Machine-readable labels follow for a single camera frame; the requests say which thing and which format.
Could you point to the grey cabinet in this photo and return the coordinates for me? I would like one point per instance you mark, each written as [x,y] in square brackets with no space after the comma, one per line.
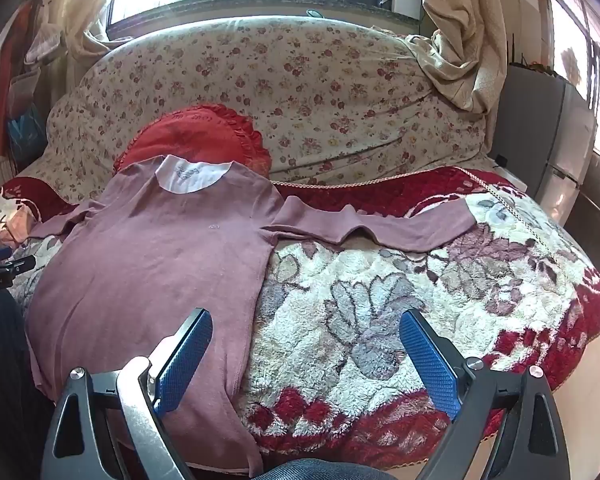
[555,135]

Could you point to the pink long-sleeved shirt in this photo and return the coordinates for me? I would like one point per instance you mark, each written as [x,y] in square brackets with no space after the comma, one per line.
[130,270]

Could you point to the red white floral blanket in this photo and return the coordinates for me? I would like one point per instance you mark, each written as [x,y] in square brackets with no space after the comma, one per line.
[380,285]

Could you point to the red ruffled cushion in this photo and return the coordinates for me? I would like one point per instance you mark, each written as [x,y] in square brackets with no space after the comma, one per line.
[200,135]

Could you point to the side window with grille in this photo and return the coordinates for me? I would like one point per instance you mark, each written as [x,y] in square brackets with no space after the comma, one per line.
[570,40]

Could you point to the person's dark clothing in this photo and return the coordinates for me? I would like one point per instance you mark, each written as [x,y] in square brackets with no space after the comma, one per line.
[2,370]

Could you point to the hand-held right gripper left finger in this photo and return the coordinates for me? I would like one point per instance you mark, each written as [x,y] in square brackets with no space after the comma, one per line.
[185,360]

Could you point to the cream curtain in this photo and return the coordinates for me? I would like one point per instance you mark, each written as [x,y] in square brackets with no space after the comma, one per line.
[80,5]
[460,10]

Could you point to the hanging clothes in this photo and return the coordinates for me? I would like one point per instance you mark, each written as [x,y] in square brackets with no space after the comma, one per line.
[20,85]

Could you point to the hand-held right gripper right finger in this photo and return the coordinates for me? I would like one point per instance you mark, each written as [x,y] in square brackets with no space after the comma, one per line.
[430,365]

